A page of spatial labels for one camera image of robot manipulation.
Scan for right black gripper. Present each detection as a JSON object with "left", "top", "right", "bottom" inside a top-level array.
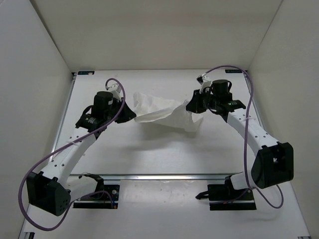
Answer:
[{"left": 186, "top": 89, "right": 219, "bottom": 115}]

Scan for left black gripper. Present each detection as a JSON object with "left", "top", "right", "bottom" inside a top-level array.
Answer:
[{"left": 107, "top": 95, "right": 137, "bottom": 121}]

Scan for white pleated skirt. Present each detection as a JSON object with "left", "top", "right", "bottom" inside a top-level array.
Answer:
[{"left": 133, "top": 92, "right": 203, "bottom": 132}]

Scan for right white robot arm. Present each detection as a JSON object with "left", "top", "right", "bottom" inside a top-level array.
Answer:
[{"left": 186, "top": 76, "right": 294, "bottom": 200}]

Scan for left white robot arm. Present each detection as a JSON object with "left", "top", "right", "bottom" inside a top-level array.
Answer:
[{"left": 26, "top": 90, "right": 136, "bottom": 216}]

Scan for right blue corner label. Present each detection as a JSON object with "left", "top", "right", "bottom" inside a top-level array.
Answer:
[{"left": 225, "top": 69, "right": 242, "bottom": 74}]

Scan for blue corner label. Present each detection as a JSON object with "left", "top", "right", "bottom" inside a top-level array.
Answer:
[
  {"left": 77, "top": 71, "right": 95, "bottom": 75},
  {"left": 225, "top": 69, "right": 242, "bottom": 74}
]

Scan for left blue corner label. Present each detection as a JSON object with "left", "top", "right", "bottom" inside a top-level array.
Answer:
[{"left": 77, "top": 71, "right": 95, "bottom": 75}]

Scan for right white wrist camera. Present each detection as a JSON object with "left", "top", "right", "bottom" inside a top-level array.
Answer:
[{"left": 196, "top": 74, "right": 212, "bottom": 94}]

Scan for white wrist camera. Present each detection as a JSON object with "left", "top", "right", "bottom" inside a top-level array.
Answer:
[
  {"left": 105, "top": 83, "right": 122, "bottom": 101},
  {"left": 196, "top": 74, "right": 212, "bottom": 94}
]

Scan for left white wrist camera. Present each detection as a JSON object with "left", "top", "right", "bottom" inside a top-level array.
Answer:
[{"left": 105, "top": 83, "right": 122, "bottom": 101}]

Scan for aluminium rail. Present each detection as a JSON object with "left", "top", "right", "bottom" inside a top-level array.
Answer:
[{"left": 69, "top": 173, "right": 240, "bottom": 183}]

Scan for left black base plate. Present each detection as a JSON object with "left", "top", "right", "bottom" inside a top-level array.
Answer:
[{"left": 73, "top": 181, "right": 120, "bottom": 210}]

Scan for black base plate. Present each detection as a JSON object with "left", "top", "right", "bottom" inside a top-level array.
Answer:
[
  {"left": 73, "top": 181, "right": 120, "bottom": 210},
  {"left": 207, "top": 184, "right": 257, "bottom": 211}
]

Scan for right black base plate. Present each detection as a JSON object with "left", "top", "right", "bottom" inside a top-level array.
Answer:
[{"left": 207, "top": 184, "right": 257, "bottom": 211}]

